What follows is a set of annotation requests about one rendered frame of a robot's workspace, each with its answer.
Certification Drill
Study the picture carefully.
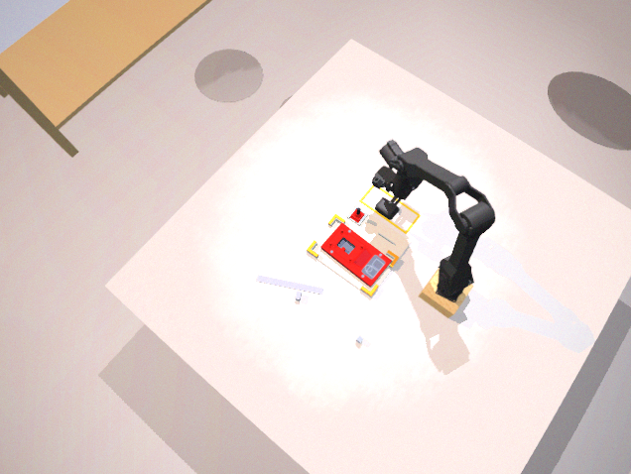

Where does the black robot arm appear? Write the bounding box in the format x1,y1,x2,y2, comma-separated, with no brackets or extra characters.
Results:
372,139,496,302

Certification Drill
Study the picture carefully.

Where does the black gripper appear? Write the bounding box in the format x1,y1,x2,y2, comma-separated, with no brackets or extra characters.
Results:
375,179,423,220

